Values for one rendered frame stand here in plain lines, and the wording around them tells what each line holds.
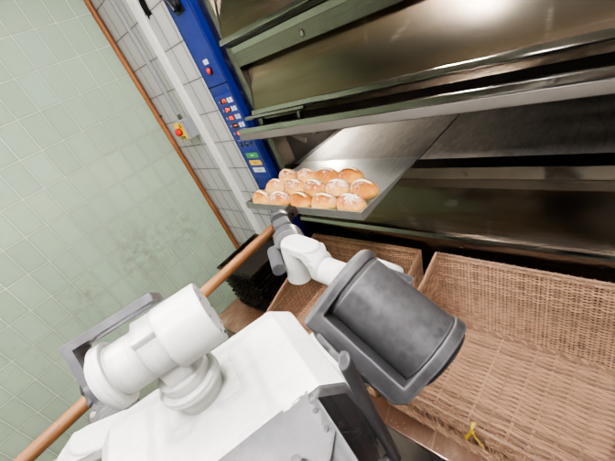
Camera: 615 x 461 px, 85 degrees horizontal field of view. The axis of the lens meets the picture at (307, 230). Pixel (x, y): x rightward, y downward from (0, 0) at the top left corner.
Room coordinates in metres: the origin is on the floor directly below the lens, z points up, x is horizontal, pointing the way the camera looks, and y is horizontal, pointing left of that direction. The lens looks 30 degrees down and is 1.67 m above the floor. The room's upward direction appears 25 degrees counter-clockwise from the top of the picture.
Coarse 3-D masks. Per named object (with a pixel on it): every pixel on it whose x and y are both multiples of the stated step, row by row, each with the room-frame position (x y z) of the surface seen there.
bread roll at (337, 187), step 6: (330, 180) 1.01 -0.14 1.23; (336, 180) 0.99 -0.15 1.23; (342, 180) 0.98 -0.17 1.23; (330, 186) 0.99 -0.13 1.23; (336, 186) 0.97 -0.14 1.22; (342, 186) 0.96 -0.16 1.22; (348, 186) 0.96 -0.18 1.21; (330, 192) 0.98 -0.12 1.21; (336, 192) 0.97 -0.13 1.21; (342, 192) 0.96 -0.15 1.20; (348, 192) 0.95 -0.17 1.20
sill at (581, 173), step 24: (288, 168) 1.45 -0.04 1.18; (408, 168) 0.96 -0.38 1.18; (432, 168) 0.90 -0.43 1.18; (456, 168) 0.84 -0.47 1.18; (480, 168) 0.79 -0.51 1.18; (504, 168) 0.74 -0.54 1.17; (528, 168) 0.69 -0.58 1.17; (552, 168) 0.65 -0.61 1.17; (576, 168) 0.62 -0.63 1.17; (600, 168) 0.58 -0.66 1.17
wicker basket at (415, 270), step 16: (320, 240) 1.36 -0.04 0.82; (336, 240) 1.28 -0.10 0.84; (352, 240) 1.20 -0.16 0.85; (336, 256) 1.28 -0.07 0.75; (352, 256) 1.21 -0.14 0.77; (384, 256) 1.07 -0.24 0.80; (400, 256) 1.02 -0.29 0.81; (416, 256) 0.94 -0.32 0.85; (416, 272) 0.93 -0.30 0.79; (288, 288) 1.23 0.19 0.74; (304, 288) 1.27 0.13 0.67; (320, 288) 1.31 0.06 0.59; (416, 288) 0.91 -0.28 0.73; (272, 304) 1.16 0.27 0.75; (288, 304) 1.20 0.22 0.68; (304, 304) 1.24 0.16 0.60; (304, 320) 1.16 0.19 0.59
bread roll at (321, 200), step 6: (324, 192) 0.94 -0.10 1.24; (312, 198) 0.96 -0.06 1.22; (318, 198) 0.93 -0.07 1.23; (324, 198) 0.92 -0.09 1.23; (330, 198) 0.92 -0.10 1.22; (336, 198) 0.92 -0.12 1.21; (312, 204) 0.95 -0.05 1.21; (318, 204) 0.93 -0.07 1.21; (324, 204) 0.91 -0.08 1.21; (330, 204) 0.91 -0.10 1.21
